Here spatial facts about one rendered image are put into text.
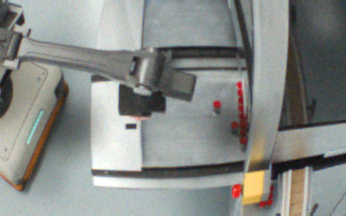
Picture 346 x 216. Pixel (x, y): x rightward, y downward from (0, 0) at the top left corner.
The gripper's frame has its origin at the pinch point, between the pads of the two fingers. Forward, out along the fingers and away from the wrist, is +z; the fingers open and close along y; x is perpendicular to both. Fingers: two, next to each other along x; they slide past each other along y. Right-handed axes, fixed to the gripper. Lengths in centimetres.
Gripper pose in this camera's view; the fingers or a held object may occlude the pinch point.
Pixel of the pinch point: (137, 116)
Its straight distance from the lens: 167.2
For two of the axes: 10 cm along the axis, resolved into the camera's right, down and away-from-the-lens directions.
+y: 9.9, 0.4, 1.4
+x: -0.3, -8.9, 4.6
